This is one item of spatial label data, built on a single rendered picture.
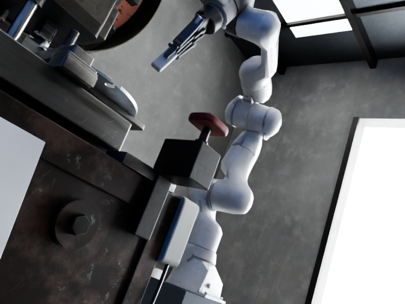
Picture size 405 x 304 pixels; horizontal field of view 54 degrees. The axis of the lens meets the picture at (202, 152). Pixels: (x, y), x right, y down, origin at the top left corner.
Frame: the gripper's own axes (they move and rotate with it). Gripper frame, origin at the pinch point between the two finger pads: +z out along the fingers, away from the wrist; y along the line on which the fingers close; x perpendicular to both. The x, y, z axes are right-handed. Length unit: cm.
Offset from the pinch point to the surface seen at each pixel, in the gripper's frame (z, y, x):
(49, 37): 21.8, -16.8, 14.3
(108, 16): 9.3, -16.4, 10.2
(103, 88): 21.4, -13.7, -0.3
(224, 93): -273, 488, 47
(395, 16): -397, 277, -68
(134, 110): 18.7, -8.1, -6.6
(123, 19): -15.8, 28.4, 29.5
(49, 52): 27.8, -28.4, 5.4
